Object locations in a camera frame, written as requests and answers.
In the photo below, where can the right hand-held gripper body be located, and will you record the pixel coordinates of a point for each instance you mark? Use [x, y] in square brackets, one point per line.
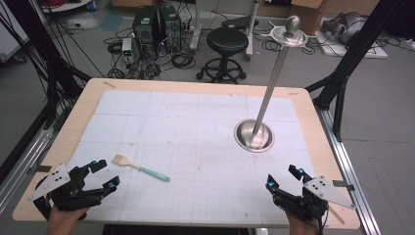
[326, 191]

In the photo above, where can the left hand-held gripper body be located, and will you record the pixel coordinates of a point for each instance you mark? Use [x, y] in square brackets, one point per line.
[58, 178]

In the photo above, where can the silver metal hook stand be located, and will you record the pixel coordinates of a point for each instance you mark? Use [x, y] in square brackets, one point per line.
[254, 135]

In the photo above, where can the person's right hand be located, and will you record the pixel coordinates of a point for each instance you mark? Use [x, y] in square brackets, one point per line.
[301, 226]

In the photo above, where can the person's left hand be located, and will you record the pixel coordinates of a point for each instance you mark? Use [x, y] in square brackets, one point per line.
[62, 222]

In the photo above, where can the black tape strip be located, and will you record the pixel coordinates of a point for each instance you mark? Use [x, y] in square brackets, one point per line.
[343, 185]
[40, 168]

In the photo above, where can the thin wooden stick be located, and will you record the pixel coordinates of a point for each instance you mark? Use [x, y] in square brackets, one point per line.
[336, 216]

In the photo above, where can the white grid mat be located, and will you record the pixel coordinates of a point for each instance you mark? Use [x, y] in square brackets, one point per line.
[182, 137]

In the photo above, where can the small grey power supply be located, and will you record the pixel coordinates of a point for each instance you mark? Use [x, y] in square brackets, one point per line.
[127, 49]

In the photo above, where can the white flat board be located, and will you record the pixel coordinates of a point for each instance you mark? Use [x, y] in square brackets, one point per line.
[375, 52]

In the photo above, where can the black round stool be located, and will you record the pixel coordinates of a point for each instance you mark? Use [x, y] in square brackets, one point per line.
[226, 40]

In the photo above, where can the black computer tower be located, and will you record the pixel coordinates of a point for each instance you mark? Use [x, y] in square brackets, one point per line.
[171, 27]
[145, 24]

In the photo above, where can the grey bag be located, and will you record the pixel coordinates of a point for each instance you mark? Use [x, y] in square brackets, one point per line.
[345, 27]

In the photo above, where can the cardboard box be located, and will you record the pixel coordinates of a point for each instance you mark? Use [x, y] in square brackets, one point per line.
[308, 14]

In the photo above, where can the aluminium rail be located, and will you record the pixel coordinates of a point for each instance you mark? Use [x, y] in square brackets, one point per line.
[352, 176]
[23, 166]

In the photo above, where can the black frame strut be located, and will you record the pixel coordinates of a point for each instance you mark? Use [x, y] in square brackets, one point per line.
[36, 42]
[354, 52]

